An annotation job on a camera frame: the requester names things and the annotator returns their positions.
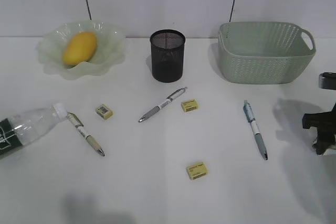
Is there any yellow eraser near holder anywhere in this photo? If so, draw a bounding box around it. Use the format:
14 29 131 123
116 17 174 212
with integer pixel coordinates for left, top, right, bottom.
181 99 198 112

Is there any blue white pen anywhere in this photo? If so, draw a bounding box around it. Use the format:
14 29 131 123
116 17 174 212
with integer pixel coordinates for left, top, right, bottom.
243 100 268 161

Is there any yellow eraser front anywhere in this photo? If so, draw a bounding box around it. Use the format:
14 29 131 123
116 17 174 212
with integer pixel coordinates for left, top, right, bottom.
186 162 208 180

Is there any green woven plastic basket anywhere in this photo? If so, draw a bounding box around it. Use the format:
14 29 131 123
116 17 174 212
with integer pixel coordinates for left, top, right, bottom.
218 22 316 84

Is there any clear water bottle green label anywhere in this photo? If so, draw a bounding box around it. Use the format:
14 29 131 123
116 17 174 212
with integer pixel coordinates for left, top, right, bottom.
1 103 67 158

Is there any grey white pen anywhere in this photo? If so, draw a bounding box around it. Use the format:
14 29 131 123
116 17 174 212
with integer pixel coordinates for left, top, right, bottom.
138 87 187 122

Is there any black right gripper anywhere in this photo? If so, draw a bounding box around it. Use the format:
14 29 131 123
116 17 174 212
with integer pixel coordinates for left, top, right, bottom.
302 72 336 155

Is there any waste paper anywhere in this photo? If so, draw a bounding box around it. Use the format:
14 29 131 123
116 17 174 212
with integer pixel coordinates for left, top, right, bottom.
312 140 335 156

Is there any yellow mango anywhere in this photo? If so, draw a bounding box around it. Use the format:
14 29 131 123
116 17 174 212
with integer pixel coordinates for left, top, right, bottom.
62 32 97 66

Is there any yellow eraser with barcode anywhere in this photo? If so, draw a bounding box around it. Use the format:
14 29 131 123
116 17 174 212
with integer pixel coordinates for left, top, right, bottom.
95 104 113 120

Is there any black mesh pen holder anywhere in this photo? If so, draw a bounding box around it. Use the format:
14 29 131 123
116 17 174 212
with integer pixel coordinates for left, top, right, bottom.
150 29 186 83

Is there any beige white pen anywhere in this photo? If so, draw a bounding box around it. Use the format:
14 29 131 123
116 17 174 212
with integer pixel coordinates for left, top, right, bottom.
67 112 105 156

